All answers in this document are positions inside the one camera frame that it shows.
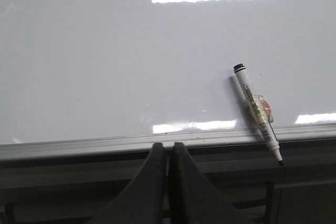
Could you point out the white black-tipped whiteboard marker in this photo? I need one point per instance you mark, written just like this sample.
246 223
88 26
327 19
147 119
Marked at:
258 111

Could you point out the white whiteboard with aluminium frame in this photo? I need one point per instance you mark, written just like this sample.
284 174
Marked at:
84 77

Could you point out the grey cabinet under whiteboard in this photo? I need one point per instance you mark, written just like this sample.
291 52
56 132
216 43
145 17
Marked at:
75 189

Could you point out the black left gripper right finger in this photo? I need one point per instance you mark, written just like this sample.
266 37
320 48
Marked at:
192 198

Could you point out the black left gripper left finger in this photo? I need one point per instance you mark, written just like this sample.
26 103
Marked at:
142 200

